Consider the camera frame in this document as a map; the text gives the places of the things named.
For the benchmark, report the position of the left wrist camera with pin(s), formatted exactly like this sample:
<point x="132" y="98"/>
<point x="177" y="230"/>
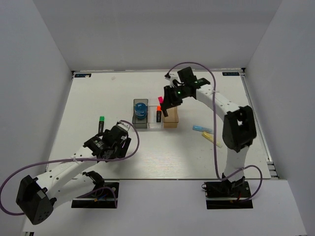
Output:
<point x="123" y="125"/>

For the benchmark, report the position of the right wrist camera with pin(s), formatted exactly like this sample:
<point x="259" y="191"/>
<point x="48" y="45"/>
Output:
<point x="172" y="78"/>

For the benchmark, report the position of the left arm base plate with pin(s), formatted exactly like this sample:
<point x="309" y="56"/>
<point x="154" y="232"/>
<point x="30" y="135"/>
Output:
<point x="102" y="199"/>

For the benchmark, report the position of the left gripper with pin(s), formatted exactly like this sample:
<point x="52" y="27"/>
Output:
<point x="122" y="151"/>

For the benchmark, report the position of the pink cap highlighter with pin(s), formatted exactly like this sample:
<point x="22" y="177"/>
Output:
<point x="163" y="106"/>

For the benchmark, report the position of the light blue pen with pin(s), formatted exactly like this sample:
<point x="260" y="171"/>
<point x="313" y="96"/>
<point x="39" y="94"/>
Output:
<point x="202" y="129"/>

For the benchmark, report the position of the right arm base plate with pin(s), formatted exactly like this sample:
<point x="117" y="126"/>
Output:
<point x="218" y="196"/>

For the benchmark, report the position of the blue tape roll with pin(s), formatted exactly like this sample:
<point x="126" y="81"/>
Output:
<point x="140" y="110"/>

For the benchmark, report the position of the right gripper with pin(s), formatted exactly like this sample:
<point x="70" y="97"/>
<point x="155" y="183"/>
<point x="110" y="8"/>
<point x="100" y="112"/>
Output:
<point x="169" y="100"/>

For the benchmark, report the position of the grey transparent container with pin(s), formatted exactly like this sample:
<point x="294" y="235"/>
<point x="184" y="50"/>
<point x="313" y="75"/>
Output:
<point x="139" y="123"/>

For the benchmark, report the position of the corner label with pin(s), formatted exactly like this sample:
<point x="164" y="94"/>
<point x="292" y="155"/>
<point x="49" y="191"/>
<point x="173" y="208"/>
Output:
<point x="82" y="75"/>
<point x="230" y="74"/>

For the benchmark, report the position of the pale yellow pen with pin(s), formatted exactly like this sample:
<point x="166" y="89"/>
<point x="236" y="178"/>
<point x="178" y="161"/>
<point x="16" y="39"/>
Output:
<point x="210" y="138"/>

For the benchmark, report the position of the orange cap highlighter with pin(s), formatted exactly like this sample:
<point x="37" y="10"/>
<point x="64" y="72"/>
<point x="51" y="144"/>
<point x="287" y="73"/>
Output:
<point x="158" y="114"/>

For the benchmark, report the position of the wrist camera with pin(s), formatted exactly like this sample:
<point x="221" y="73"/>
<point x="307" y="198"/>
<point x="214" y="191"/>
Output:
<point x="172" y="78"/>
<point x="123" y="125"/>

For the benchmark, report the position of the clear transparent container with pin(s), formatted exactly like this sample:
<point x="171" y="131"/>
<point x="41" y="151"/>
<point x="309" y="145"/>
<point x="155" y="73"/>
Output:
<point x="151" y="114"/>

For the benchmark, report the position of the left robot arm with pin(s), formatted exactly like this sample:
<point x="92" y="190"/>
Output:
<point x="38" y="196"/>

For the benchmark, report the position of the left corner label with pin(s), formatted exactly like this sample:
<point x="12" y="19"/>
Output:
<point x="82" y="75"/>

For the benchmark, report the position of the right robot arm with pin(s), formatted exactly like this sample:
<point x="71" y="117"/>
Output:
<point x="238" y="131"/>

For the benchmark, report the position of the right corner label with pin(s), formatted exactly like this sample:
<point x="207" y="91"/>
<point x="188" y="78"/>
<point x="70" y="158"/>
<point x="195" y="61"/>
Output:
<point x="230" y="74"/>

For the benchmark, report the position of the amber transparent container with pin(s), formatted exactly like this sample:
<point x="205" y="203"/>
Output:
<point x="172" y="120"/>

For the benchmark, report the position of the green cap highlighter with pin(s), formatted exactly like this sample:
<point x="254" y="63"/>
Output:
<point x="101" y="124"/>

